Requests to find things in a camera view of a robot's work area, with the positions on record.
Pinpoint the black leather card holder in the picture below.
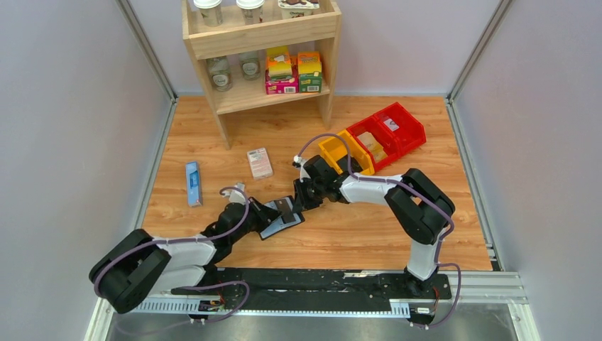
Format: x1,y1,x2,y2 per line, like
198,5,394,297
259,195,305,240

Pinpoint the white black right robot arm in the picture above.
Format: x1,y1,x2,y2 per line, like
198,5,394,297
292,156,455,282

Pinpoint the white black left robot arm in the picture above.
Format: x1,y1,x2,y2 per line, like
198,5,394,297
89,197,292,313

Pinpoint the pink white card box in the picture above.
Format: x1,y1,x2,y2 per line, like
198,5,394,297
246,148,273,180

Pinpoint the tan card in bin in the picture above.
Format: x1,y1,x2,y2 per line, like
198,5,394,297
358,131,388,163

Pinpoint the white card in bin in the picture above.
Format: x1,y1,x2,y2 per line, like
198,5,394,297
383,118,400,131

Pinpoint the yellow plastic bin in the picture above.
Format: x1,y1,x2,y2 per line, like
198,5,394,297
318,130,375,175

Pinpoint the blue toothpaste box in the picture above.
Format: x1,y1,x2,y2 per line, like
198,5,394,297
185,161,202,207

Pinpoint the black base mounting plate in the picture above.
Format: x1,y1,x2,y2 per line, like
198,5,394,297
200,268,454,312

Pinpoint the red plastic bin middle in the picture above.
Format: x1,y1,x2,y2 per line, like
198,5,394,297
346,116,401,174

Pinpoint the red plastic bin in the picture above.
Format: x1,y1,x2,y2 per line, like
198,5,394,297
346,116,401,174
374,102,427,156

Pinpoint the red plastic bin far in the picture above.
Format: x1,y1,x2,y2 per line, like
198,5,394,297
374,102,427,156

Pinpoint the pink orange snack box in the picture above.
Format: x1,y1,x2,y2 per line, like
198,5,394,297
265,46,299,95

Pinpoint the green orange snack box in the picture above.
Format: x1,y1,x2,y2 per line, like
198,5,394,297
297,51,322,93

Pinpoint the glass jar right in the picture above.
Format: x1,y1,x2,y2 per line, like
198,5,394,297
238,51,261,80

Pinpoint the glass jar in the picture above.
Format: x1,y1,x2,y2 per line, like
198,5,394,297
206,56,232,92
238,51,261,80

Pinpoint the glass jar left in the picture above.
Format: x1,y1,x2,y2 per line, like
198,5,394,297
206,56,232,92

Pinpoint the wooden two-tier shelf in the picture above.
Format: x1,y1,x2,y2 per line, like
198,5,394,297
181,1,342,149

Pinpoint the chocolate pudding tub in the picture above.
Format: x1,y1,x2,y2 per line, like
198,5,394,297
278,0,319,19

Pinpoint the white lidded cup middle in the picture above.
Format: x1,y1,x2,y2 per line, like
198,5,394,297
236,0,265,25

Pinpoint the white lidded cup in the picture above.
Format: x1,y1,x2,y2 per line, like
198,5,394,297
236,0,265,25
193,0,223,27

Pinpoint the white lidded cup left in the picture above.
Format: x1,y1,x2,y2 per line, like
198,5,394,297
193,0,223,27

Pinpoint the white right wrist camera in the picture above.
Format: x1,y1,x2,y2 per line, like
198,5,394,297
292,155,310,182

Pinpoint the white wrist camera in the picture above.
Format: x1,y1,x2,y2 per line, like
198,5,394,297
227,183,248,205
292,155,310,182

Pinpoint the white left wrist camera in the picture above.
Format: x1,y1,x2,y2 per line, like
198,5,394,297
227,183,248,205

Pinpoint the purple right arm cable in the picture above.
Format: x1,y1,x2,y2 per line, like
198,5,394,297
296,133,464,330

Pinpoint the aluminium frame rail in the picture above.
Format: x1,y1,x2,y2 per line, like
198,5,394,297
84,270,527,341

